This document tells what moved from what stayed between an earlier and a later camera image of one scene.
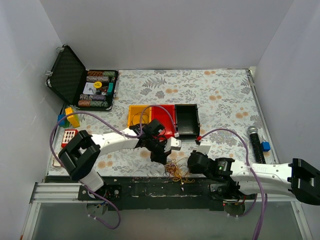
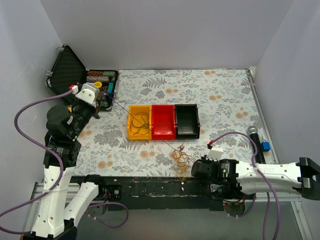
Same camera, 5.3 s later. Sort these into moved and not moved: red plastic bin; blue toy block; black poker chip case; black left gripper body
Moved: black left gripper body
Not moved: black poker chip case; blue toy block; red plastic bin
